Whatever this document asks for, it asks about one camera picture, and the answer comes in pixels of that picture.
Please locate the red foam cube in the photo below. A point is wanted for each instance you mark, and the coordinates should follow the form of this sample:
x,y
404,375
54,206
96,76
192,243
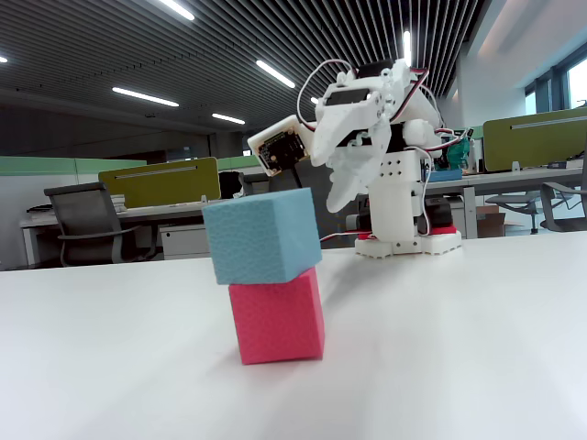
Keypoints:
x,y
275,321

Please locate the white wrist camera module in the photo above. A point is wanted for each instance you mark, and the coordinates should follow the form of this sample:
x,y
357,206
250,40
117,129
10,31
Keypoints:
x,y
280,149

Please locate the white office desk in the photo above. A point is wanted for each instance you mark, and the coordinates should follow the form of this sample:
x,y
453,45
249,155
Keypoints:
x,y
527,176
160,214

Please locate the green bag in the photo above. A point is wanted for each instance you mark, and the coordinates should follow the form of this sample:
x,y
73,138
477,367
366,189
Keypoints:
x,y
458,156

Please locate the pale green partition panel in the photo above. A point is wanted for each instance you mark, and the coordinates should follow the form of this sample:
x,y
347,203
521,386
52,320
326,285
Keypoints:
x,y
36,166
234,162

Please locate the blue foam cube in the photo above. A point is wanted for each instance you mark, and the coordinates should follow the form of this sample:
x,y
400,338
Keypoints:
x,y
257,238

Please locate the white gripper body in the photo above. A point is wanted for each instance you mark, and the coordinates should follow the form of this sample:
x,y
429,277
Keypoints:
x,y
352,114

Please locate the blue tray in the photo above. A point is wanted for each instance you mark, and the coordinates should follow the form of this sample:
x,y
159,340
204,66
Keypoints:
x,y
447,176

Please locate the grey office chair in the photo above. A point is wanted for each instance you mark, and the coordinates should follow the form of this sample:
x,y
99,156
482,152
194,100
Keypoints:
x,y
557,201
518,201
82,206
250,185

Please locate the black backpack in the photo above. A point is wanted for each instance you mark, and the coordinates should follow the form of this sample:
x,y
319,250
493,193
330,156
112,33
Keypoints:
x,y
228,183

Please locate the dark mesh office chair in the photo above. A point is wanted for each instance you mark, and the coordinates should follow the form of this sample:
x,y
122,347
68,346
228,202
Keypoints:
x,y
337,223

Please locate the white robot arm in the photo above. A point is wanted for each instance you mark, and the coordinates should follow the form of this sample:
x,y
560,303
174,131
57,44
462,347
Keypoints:
x,y
394,206

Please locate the olive desk divider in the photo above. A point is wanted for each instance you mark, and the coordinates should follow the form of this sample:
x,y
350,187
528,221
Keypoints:
x,y
532,142
156,183

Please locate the white drawer cabinet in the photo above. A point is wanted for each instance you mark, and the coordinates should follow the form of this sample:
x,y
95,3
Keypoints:
x,y
183,240

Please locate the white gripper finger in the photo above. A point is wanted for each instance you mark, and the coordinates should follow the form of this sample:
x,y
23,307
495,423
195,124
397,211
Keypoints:
x,y
339,124
357,174

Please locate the cardboard box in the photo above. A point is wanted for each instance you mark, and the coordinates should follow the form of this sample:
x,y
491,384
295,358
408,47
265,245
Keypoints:
x,y
490,222

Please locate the large glass window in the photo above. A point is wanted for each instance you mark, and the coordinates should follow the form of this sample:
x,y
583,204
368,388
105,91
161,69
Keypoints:
x,y
578,87

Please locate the stack of books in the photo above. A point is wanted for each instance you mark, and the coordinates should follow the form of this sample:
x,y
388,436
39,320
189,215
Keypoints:
x,y
118,204

